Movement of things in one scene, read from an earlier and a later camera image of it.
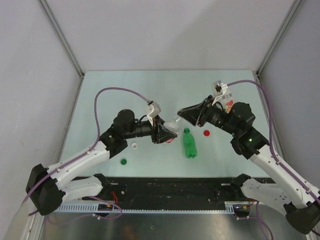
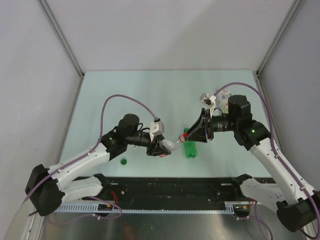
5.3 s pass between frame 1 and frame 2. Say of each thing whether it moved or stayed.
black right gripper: moved
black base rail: stayed
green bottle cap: stayed
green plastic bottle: stayed
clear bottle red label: moved
